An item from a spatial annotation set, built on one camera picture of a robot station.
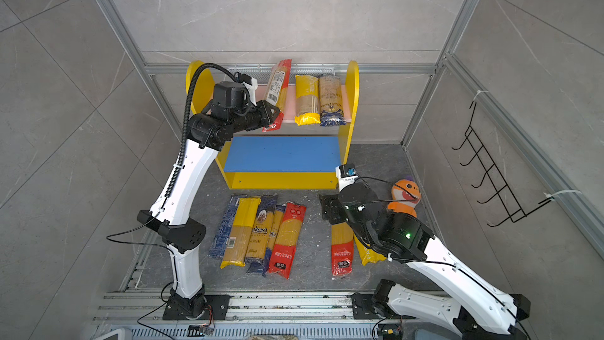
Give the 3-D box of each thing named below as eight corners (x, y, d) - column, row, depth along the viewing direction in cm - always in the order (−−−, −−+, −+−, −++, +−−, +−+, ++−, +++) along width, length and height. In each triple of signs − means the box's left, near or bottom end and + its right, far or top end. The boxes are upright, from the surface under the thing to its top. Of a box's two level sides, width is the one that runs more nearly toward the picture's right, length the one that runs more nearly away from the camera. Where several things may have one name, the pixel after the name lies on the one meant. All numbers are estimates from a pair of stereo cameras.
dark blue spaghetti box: (210, 258, 85) (207, 254, 82) (233, 196, 101) (231, 192, 98) (224, 259, 84) (222, 256, 81) (245, 198, 101) (244, 193, 98)
